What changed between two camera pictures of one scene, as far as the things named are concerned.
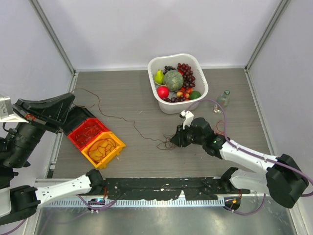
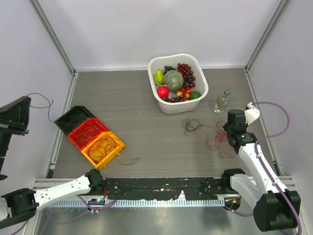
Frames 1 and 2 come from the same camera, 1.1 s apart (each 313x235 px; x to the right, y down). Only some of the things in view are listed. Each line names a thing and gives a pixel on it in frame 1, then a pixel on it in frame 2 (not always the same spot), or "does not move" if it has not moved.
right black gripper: [180, 134] to [225, 127]
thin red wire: [86, 134] does not move
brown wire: [169, 141] to [51, 102]
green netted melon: [173, 79] does not move
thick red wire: [98, 150] does not move
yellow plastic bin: [102, 150] does not move
